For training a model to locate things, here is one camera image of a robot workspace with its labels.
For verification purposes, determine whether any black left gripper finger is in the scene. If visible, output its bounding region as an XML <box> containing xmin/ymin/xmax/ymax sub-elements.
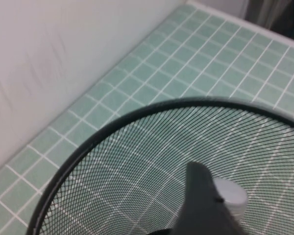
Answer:
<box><xmin>172</xmin><ymin>161</ymin><xmax>245</xmax><ymax>235</ymax></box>

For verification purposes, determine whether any clear white-capped bottle green label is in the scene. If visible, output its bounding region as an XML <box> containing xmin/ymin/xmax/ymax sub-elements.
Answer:
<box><xmin>214</xmin><ymin>178</ymin><xmax>248</xmax><ymax>221</ymax></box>

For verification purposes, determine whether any green white checked tablecloth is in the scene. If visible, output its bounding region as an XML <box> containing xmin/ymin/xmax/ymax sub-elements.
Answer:
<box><xmin>0</xmin><ymin>2</ymin><xmax>294</xmax><ymax>235</ymax></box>

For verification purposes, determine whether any dark grey curtain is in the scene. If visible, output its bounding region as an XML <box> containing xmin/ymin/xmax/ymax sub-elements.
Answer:
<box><xmin>245</xmin><ymin>0</ymin><xmax>294</xmax><ymax>42</ymax></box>

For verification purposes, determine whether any black wire mesh wastebasket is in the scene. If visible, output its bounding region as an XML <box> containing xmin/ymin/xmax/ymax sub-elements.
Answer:
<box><xmin>26</xmin><ymin>96</ymin><xmax>294</xmax><ymax>235</ymax></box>

